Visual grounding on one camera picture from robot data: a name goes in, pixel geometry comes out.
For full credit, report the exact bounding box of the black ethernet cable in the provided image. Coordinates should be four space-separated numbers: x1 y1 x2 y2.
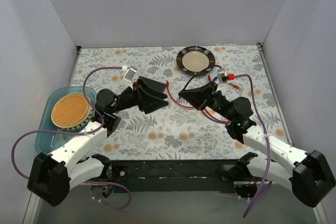
183 64 223 96

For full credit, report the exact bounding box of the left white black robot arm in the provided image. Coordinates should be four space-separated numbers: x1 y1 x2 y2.
27 77 168 206

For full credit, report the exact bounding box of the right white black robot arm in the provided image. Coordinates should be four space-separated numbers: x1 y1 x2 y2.
179 82 335 207

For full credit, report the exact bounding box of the dark rimmed beige plate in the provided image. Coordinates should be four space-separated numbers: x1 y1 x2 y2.
176 46 216 76

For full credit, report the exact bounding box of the floral tablecloth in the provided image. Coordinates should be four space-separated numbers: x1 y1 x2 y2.
71 45 290 160

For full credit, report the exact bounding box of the orange woven round plate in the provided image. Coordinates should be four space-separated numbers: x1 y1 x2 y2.
51 93 93 131

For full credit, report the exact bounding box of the teal plastic tray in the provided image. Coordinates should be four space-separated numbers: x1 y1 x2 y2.
35 87 96 154

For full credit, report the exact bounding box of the red ethernet cable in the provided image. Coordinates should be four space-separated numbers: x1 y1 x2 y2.
165 74 240 125

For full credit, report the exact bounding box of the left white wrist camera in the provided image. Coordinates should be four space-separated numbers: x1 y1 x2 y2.
123 67 138 82

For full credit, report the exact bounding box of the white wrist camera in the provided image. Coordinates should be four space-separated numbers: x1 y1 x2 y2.
123 67 138 82
217 69 235 91

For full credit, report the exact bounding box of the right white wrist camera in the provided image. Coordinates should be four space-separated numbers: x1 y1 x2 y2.
217 69 235 91

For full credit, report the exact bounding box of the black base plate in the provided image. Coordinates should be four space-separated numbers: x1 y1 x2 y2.
81 158 272 193

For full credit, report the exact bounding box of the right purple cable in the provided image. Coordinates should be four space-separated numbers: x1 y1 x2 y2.
233 73 273 219

